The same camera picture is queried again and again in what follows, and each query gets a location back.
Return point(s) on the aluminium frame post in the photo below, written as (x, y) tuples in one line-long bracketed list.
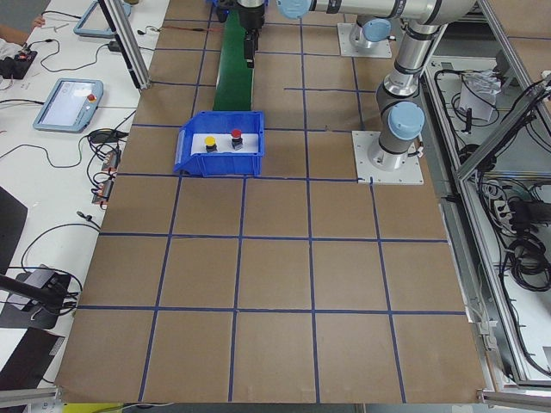
[(120, 26)]

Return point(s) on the black camera stand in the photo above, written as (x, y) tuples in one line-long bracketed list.
[(42, 287)]

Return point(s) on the green conveyor belt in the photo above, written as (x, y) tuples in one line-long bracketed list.
[(234, 83)]

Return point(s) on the yellow push button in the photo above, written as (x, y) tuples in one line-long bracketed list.
[(210, 144)]

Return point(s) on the near teach pendant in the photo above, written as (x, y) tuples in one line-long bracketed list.
[(70, 106)]

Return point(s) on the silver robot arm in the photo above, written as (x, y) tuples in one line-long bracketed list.
[(370, 27), (402, 119)]

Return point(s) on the white foam pad left bin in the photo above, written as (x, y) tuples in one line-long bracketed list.
[(223, 143)]

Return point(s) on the blue bin left side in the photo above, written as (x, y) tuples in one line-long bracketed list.
[(225, 163)]

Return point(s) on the far teach pendant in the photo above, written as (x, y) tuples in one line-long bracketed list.
[(93, 23)]

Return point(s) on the teach pendant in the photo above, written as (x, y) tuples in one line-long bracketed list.
[(93, 23), (70, 106)]

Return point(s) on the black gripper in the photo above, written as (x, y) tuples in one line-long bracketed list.
[(248, 18)]

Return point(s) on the red push button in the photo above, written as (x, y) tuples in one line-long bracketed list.
[(237, 140)]

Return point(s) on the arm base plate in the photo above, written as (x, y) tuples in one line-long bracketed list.
[(352, 43), (374, 165)]

